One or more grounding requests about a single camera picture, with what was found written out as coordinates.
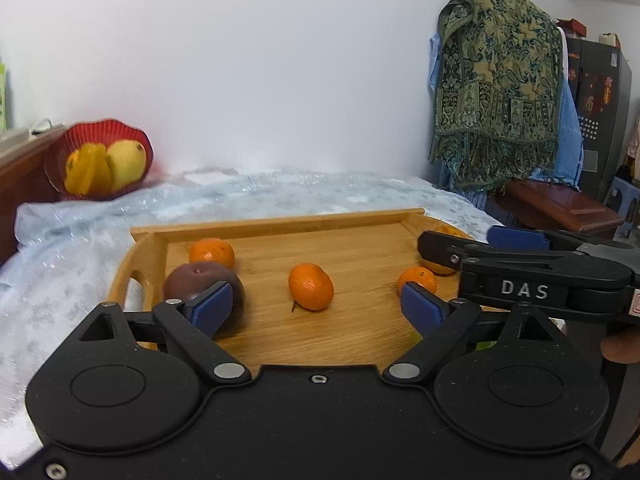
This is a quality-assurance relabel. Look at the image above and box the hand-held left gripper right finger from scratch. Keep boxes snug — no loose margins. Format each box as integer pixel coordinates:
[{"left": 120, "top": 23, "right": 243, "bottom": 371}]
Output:
[{"left": 382, "top": 281, "right": 568, "bottom": 386}]

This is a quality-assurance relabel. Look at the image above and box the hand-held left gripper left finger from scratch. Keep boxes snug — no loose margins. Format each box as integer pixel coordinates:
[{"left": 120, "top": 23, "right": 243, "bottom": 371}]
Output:
[{"left": 80, "top": 281, "right": 253, "bottom": 386}]

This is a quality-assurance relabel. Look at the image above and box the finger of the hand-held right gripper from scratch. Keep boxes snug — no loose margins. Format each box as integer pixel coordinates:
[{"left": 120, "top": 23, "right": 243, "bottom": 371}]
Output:
[
  {"left": 486, "top": 225, "right": 640, "bottom": 252},
  {"left": 417, "top": 230, "right": 576, "bottom": 267}
]

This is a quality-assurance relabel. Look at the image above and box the yellowish orange tangerine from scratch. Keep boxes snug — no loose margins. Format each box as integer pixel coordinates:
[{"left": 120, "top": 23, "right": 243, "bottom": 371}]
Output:
[{"left": 419, "top": 227, "right": 468, "bottom": 276}]

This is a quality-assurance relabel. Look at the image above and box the dark purple round fruit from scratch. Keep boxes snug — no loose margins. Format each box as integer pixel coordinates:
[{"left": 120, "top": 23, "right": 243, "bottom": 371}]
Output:
[{"left": 162, "top": 261, "right": 246, "bottom": 337}]

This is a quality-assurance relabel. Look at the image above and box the wooden bamboo tray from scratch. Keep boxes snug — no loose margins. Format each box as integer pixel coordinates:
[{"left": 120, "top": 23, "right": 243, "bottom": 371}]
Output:
[{"left": 106, "top": 207, "right": 511, "bottom": 376}]

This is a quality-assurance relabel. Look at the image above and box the person's right hand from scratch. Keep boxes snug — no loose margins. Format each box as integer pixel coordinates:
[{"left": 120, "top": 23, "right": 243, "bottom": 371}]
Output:
[{"left": 600, "top": 332, "right": 640, "bottom": 364}]

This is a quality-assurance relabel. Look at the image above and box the brown wooden chest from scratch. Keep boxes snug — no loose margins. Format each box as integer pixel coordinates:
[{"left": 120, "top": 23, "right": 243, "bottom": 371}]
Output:
[{"left": 492, "top": 177, "right": 626, "bottom": 240}]

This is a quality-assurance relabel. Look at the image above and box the orange tangerine with stem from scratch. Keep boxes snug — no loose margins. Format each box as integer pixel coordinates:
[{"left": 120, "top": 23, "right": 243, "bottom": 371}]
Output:
[{"left": 288, "top": 262, "right": 335, "bottom": 312}]

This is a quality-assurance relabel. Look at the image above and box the blue plastic stool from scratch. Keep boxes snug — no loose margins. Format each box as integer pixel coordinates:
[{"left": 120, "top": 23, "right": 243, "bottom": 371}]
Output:
[{"left": 604, "top": 176, "right": 640, "bottom": 239}]

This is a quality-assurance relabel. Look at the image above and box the dark grey refrigerator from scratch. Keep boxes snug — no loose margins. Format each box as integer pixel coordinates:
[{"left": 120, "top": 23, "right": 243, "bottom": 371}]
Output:
[{"left": 564, "top": 36, "right": 634, "bottom": 201}]

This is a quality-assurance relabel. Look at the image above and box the white snowflake tablecloth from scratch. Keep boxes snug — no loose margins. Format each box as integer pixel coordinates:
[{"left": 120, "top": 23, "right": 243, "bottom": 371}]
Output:
[{"left": 0, "top": 167, "right": 506, "bottom": 468}]

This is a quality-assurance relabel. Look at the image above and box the green paisley fringed shawl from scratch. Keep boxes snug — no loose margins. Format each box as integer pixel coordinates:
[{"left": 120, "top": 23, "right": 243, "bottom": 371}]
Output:
[{"left": 429, "top": 0, "right": 566, "bottom": 193}]

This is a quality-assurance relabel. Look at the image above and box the yellow mango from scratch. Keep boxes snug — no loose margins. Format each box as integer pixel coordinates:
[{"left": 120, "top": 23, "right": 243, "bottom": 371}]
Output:
[{"left": 106, "top": 140, "right": 147, "bottom": 192}]

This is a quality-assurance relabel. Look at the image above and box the yellow starfruit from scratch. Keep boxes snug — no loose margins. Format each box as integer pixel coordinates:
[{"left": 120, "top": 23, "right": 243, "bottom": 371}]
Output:
[{"left": 64, "top": 143, "right": 113, "bottom": 196}]

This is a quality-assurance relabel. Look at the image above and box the red plastic fruit bowl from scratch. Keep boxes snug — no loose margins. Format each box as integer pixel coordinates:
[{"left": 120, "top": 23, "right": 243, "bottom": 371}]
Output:
[{"left": 44, "top": 118, "right": 154, "bottom": 202}]

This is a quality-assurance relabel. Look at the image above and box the red box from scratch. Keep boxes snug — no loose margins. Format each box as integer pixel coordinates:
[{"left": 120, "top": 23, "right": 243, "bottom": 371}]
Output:
[{"left": 556, "top": 18, "right": 588, "bottom": 40}]

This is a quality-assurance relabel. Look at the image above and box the brown wooden cabinet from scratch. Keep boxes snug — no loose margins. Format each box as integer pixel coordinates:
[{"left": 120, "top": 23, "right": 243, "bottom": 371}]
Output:
[{"left": 0, "top": 127, "right": 70, "bottom": 267}]

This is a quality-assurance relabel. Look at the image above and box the green and white bottle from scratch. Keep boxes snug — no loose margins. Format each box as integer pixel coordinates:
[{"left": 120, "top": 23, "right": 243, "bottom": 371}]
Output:
[{"left": 0, "top": 60, "right": 9, "bottom": 131}]

